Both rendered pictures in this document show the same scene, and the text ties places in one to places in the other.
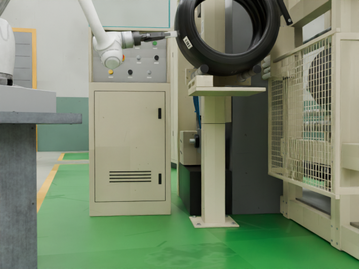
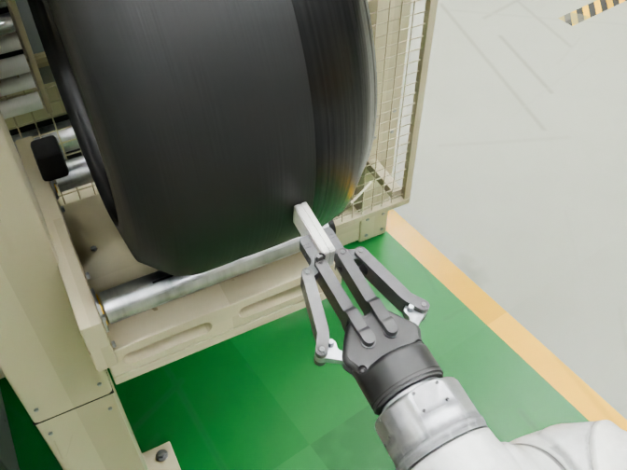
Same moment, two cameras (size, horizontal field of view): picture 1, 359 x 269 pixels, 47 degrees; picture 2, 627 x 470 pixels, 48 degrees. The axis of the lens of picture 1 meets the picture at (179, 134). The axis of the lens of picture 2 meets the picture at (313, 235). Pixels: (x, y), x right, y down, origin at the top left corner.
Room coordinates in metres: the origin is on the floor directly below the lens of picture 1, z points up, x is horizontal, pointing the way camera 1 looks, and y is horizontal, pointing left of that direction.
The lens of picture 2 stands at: (2.42, 0.52, 1.65)
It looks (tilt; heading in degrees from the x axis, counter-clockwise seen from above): 48 degrees down; 248
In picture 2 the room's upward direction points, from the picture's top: straight up
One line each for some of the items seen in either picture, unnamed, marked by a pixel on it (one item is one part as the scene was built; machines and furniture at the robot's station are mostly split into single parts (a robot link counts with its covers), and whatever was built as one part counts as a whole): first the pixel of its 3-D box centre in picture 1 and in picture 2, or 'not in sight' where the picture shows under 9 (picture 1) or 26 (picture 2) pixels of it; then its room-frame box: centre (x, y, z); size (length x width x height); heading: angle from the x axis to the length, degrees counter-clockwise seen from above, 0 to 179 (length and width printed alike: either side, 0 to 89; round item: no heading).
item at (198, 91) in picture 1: (224, 91); (189, 247); (2.33, -0.25, 0.80); 0.37 x 0.36 x 0.02; 95
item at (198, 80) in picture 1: (199, 84); (220, 295); (2.31, -0.11, 0.83); 0.36 x 0.09 x 0.06; 5
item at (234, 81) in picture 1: (218, 77); (63, 242); (2.50, -0.24, 0.90); 0.40 x 0.03 x 0.10; 95
